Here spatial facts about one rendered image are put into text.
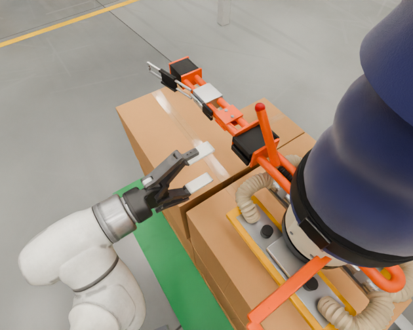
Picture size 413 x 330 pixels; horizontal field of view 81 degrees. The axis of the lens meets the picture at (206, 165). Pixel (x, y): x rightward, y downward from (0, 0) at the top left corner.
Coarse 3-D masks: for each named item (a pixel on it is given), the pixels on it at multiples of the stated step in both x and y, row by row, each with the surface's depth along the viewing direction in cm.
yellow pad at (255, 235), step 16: (240, 224) 62; (256, 224) 62; (272, 224) 62; (256, 240) 59; (272, 240) 59; (256, 256) 59; (272, 272) 56; (320, 272) 56; (304, 288) 53; (320, 288) 54; (304, 304) 52; (320, 320) 50
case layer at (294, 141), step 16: (272, 112) 166; (240, 128) 158; (272, 128) 158; (288, 128) 158; (288, 144) 151; (304, 144) 151; (176, 224) 132; (192, 256) 146; (208, 272) 113; (224, 304) 123; (240, 320) 101
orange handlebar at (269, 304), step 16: (224, 112) 67; (240, 112) 67; (224, 128) 67; (256, 160) 60; (272, 176) 57; (288, 192) 55; (304, 272) 45; (368, 272) 45; (400, 272) 45; (288, 288) 43; (384, 288) 44; (400, 288) 43; (272, 304) 42; (256, 320) 41
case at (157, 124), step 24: (144, 96) 117; (168, 96) 117; (144, 120) 108; (168, 120) 108; (192, 120) 108; (144, 144) 101; (168, 144) 101; (192, 144) 101; (216, 144) 101; (144, 168) 134; (192, 168) 94; (216, 168) 94; (240, 168) 94; (216, 192) 96
